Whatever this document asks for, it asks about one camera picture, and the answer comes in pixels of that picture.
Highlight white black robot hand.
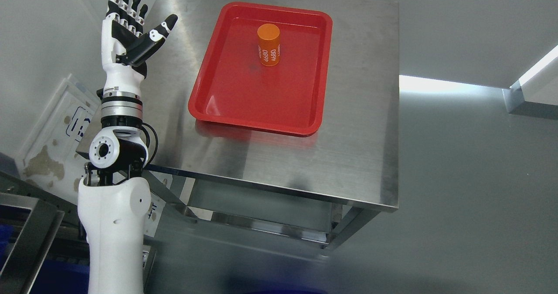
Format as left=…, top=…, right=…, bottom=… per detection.
left=97, top=0, right=179, bottom=98

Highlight orange cylindrical capacitor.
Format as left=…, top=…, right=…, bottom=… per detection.
left=257, top=23, right=281, bottom=67

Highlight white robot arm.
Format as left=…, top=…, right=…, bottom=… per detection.
left=78, top=87, right=151, bottom=294

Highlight red plastic tray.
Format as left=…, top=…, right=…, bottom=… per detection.
left=188, top=2, right=333, bottom=137

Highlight white label sign board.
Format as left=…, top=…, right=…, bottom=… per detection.
left=15, top=74, right=170, bottom=238

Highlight steel table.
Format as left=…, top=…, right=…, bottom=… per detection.
left=143, top=0, right=399, bottom=250

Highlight steel shelf front rail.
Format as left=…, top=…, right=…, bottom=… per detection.
left=0, top=193, right=64, bottom=294

